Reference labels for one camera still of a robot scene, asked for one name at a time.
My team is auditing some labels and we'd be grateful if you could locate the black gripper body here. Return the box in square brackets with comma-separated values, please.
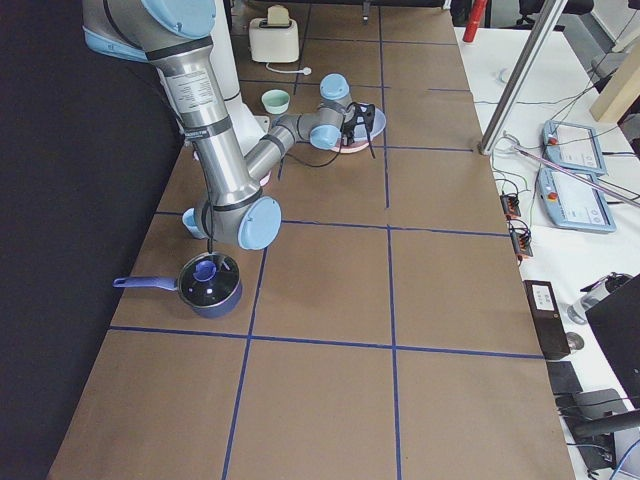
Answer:
[340, 112, 360, 145]

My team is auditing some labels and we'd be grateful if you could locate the blue plate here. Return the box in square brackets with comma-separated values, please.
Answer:
[356, 106, 386, 142]

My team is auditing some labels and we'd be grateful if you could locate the pink plate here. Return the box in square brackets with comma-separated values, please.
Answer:
[332, 140, 370, 154]

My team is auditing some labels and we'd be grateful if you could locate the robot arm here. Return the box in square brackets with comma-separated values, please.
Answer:
[82, 1, 360, 250]

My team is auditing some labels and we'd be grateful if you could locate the green bowl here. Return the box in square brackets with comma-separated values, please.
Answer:
[261, 89, 290, 115]

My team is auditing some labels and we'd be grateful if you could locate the pink bowl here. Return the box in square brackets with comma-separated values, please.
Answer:
[259, 171, 271, 187]

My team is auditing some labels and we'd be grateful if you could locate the white toaster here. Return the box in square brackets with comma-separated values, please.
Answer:
[249, 18, 300, 63]

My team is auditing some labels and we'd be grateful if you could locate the bread slice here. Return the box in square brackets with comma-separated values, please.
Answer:
[267, 5, 290, 28]

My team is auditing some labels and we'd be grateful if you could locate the red cylinder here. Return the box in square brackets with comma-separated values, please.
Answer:
[462, 0, 488, 43]

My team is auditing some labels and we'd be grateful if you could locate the orange black connector block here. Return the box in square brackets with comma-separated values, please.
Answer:
[500, 193, 521, 219]

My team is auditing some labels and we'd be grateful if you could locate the light blue cup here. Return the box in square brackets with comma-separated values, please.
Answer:
[182, 208, 207, 239]

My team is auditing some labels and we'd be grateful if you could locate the blue teach pendant far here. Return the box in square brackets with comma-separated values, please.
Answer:
[542, 120, 607, 176]

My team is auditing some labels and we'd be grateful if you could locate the blue teach pendant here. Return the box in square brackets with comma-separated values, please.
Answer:
[537, 167, 616, 233]
[542, 120, 607, 176]

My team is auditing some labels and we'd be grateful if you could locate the dark blue pot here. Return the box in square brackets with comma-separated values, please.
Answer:
[112, 252, 243, 318]

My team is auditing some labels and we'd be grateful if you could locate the blue teach pendant near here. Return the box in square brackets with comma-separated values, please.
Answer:
[537, 167, 616, 233]

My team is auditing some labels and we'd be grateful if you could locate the white grabber stick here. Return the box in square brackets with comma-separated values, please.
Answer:
[501, 132, 639, 208]

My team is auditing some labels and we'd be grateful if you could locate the plastic water bottle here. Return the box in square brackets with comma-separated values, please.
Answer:
[567, 272, 632, 324]

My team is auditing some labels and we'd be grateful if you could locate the black box with label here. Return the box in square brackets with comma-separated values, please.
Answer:
[523, 280, 570, 360]

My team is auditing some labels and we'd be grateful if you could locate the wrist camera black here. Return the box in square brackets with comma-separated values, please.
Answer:
[350, 103, 376, 132]

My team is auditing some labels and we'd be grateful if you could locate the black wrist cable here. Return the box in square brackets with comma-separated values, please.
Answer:
[274, 101, 377, 181]

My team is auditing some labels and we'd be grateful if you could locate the white power plug cable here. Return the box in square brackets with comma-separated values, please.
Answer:
[264, 61, 314, 77]

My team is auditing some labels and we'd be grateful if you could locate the aluminium frame post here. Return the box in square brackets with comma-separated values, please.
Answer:
[478, 0, 567, 155]

